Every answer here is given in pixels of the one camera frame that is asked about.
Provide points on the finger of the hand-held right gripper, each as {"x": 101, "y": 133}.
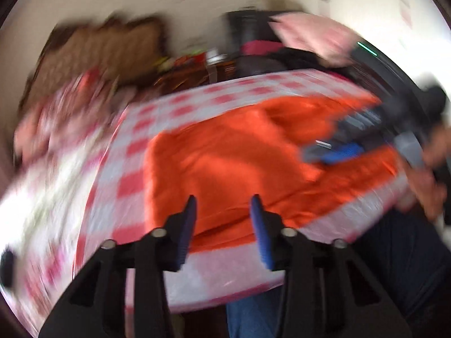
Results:
{"x": 338, "y": 151}
{"x": 363, "y": 119}

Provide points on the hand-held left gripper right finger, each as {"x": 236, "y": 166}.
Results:
{"x": 262, "y": 232}

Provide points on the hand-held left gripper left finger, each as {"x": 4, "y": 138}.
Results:
{"x": 185, "y": 232}

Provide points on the orange pants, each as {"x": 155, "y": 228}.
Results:
{"x": 229, "y": 169}

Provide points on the person's right hand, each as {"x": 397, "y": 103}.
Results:
{"x": 428, "y": 179}

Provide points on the black clothing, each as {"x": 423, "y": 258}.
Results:
{"x": 299, "y": 60}

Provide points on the red white checkered mat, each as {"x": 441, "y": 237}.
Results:
{"x": 141, "y": 155}

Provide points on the white wardrobe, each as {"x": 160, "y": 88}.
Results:
{"x": 398, "y": 10}

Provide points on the pink floral pillow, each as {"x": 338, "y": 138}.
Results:
{"x": 310, "y": 37}

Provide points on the person's legs in jeans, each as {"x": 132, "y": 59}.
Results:
{"x": 398, "y": 253}

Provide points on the maroon cloth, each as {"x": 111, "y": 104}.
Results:
{"x": 260, "y": 47}

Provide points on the black leather armchair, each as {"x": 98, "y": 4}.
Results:
{"x": 253, "y": 28}

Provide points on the bed with floral sheet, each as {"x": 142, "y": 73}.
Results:
{"x": 45, "y": 183}

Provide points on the carved wooden nightstand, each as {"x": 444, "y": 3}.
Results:
{"x": 197, "y": 74}

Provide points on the pile of pink pillows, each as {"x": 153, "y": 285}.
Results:
{"x": 67, "y": 105}

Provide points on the black pouch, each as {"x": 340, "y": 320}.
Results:
{"x": 6, "y": 269}

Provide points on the tufted carved wooden headboard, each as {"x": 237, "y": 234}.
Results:
{"x": 102, "y": 45}

